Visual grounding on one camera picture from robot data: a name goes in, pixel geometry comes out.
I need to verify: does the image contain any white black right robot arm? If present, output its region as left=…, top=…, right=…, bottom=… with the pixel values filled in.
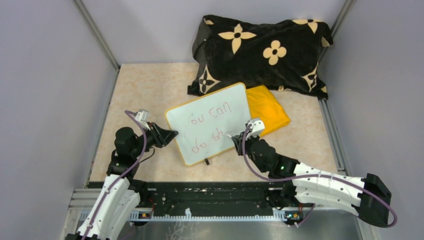
left=231, top=133, right=398, bottom=228

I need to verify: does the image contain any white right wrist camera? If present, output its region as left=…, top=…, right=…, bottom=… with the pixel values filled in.
left=246, top=117, right=265, bottom=139

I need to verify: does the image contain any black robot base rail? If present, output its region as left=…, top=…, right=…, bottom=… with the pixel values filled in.
left=71, top=180, right=369, bottom=223

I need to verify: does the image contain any yellow framed whiteboard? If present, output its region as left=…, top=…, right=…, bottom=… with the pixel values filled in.
left=164, top=82, right=251, bottom=166

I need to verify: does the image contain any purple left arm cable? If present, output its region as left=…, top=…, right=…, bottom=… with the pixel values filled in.
left=79, top=109, right=155, bottom=240

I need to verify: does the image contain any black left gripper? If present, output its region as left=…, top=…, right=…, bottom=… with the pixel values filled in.
left=131, top=121, right=179, bottom=158

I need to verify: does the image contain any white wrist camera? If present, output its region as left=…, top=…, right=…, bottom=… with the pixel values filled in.
left=246, top=117, right=265, bottom=139
left=134, top=109, right=151, bottom=130

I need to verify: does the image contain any black floral pillow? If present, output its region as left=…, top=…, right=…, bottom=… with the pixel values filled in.
left=187, top=14, right=333, bottom=99

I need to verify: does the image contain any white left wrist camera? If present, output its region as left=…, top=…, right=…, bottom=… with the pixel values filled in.
left=134, top=109, right=151, bottom=130

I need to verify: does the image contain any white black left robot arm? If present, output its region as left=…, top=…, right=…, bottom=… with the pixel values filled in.
left=65, top=122, right=179, bottom=240

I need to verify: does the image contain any yellow zippered fabric pouch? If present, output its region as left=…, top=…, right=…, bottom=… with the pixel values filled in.
left=246, top=85, right=291, bottom=137

